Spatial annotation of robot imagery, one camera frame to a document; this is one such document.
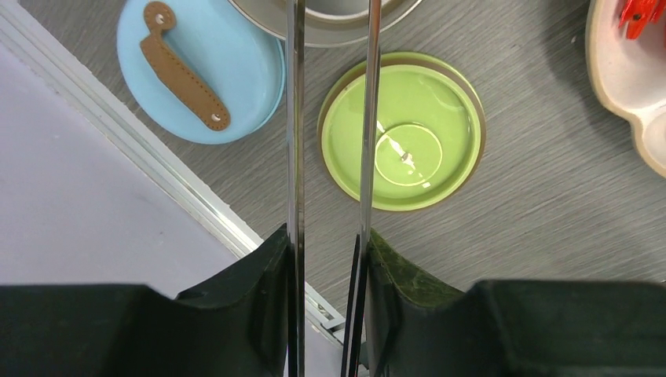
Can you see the green round lid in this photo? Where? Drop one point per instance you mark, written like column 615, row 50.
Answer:
column 430, row 133

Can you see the steel lunch box bowl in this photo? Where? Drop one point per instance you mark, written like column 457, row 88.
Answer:
column 327, row 23

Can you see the red toy shrimp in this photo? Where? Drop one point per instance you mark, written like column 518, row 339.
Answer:
column 636, row 14

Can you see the steel tongs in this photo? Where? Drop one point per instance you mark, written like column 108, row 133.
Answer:
column 295, row 45

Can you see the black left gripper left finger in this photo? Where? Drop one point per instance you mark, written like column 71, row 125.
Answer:
column 232, row 324

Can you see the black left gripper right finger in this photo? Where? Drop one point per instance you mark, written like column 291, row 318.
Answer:
column 420, row 326

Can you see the cream divided plate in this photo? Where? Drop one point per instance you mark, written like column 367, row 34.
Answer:
column 628, row 76

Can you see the light blue lid with strap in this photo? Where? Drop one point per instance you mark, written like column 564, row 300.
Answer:
column 199, row 69

